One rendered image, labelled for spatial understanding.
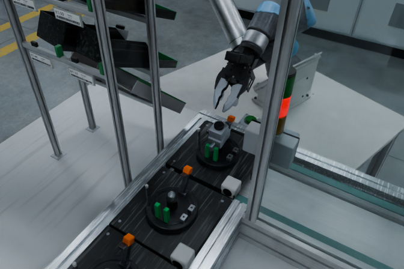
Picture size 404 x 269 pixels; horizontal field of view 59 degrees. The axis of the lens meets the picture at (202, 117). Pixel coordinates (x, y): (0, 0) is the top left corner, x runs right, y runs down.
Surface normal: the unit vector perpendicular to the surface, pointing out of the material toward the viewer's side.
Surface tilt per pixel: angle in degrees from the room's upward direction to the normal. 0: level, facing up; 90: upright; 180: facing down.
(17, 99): 0
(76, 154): 0
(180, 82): 0
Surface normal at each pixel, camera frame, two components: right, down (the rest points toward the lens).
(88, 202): 0.02, -0.77
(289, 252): -0.52, 0.54
